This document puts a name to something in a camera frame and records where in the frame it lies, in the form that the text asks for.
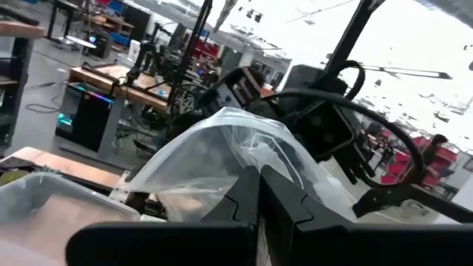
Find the person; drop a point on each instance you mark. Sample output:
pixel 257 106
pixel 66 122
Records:
pixel 436 142

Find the grey metal shelf cart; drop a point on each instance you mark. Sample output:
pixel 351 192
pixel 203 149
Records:
pixel 22 29

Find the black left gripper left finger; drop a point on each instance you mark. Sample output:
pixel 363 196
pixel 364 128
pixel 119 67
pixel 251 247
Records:
pixel 166 244

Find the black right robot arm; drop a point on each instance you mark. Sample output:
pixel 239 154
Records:
pixel 321 129

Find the clear plastic bag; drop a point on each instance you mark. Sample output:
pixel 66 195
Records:
pixel 207 155

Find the wooden workbench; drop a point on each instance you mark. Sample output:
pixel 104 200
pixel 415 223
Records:
pixel 96 75

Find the clear plastic bin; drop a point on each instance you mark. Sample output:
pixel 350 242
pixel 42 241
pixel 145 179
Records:
pixel 44 221

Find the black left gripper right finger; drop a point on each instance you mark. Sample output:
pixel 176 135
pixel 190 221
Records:
pixel 369 244

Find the black computer tower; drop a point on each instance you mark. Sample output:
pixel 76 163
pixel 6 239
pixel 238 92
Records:
pixel 88 125

